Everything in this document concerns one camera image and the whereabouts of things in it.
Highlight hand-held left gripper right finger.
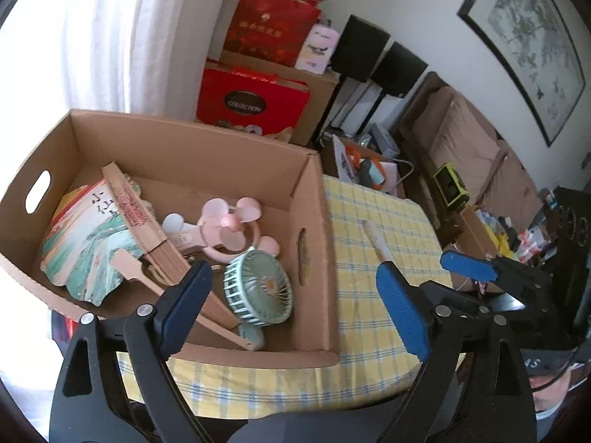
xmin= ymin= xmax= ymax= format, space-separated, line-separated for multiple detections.
xmin=375 ymin=261 xmax=539 ymax=443

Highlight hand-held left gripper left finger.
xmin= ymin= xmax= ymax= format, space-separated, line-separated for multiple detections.
xmin=48 ymin=259 xmax=215 ymax=443

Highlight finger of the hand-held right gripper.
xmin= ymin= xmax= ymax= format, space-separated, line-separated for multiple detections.
xmin=440 ymin=250 xmax=552 ymax=305
xmin=418 ymin=281 xmax=579 ymax=378

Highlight pink handheld fan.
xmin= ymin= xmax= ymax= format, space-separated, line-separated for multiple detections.
xmin=185 ymin=197 xmax=281 ymax=264

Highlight brown cardboard box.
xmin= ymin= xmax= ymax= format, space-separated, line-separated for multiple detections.
xmin=0 ymin=108 xmax=340 ymax=370

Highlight person's right forearm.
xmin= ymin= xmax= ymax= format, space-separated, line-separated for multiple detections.
xmin=530 ymin=375 xmax=571 ymax=413

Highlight carton of mixed clutter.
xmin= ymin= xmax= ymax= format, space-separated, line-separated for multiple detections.
xmin=455 ymin=205 xmax=555 ymax=293

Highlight yellow checked tablecloth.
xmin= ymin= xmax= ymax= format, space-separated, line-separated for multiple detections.
xmin=115 ymin=175 xmax=462 ymax=418

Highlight wooden paddle stick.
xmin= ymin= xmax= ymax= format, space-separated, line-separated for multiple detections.
xmin=111 ymin=248 xmax=256 ymax=350

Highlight teal handheld fan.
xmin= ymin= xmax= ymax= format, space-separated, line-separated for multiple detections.
xmin=223 ymin=248 xmax=295 ymax=350

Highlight white folded fan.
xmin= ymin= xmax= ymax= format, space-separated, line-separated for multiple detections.
xmin=362 ymin=220 xmax=393 ymax=261

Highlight green and black device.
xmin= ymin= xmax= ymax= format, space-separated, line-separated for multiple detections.
xmin=433 ymin=162 xmax=471 ymax=208

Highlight long brown fan box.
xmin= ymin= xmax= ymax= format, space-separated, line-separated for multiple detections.
xmin=102 ymin=161 xmax=192 ymax=287

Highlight printed paper hand fan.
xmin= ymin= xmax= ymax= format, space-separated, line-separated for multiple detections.
xmin=39 ymin=183 xmax=153 ymax=306

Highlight beige sofa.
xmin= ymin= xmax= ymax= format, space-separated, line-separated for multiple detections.
xmin=399 ymin=71 xmax=546 ymax=222

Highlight open carton with orange items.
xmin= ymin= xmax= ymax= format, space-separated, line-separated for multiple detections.
xmin=321 ymin=133 xmax=407 ymax=199

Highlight black speaker stand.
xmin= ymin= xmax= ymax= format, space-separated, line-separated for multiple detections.
xmin=360 ymin=95 xmax=386 ymax=137
xmin=314 ymin=78 xmax=352 ymax=148

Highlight black speaker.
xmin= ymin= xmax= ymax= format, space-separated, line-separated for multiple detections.
xmin=330 ymin=14 xmax=391 ymax=83
xmin=372 ymin=41 xmax=429 ymax=99

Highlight red gift box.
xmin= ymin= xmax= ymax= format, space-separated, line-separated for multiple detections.
xmin=196 ymin=60 xmax=311 ymax=137

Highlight framed ink painting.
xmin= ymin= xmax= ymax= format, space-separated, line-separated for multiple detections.
xmin=457 ymin=0 xmax=587 ymax=148

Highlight pink and white small box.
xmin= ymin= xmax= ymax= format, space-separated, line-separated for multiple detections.
xmin=295 ymin=21 xmax=342 ymax=75

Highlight white curtain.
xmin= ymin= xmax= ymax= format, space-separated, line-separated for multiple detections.
xmin=60 ymin=0 xmax=254 ymax=121

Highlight red gift bag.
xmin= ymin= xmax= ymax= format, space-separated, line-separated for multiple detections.
xmin=223 ymin=0 xmax=321 ymax=68

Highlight black cable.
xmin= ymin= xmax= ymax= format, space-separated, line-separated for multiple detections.
xmin=531 ymin=360 xmax=580 ymax=391

